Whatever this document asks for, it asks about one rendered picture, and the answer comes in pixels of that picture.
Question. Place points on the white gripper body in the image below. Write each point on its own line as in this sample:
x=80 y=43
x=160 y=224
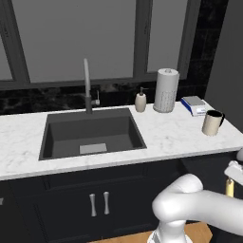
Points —
x=235 y=172

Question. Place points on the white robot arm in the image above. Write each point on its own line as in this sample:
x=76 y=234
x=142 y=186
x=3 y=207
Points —
x=190 y=205

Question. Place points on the beige wooden rolling pin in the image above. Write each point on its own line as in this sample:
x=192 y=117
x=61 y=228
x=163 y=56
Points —
x=229 y=188

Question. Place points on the dark drawer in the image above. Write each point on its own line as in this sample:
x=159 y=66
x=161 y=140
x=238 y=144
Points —
x=205 y=169

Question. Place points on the blue and white kitchen scale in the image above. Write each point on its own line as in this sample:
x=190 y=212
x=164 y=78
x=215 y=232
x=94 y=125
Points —
x=194 y=105

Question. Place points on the white paper towel roll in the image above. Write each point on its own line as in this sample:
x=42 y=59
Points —
x=166 y=90

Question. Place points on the dark cupboard door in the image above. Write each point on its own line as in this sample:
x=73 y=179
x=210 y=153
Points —
x=133 y=205
x=66 y=218

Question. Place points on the beige soap dispenser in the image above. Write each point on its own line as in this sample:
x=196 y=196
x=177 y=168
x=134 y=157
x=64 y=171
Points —
x=140 y=102

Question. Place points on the dark panel below sink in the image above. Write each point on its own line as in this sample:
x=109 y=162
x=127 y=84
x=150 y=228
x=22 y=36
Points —
x=110 y=179

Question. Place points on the dark grey sink basin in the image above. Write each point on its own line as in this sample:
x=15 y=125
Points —
x=91 y=131

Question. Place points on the grey sink tap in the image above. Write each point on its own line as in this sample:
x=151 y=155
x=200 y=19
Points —
x=86 y=82

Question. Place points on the grey framed window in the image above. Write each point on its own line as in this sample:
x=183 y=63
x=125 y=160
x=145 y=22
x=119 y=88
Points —
x=79 y=38

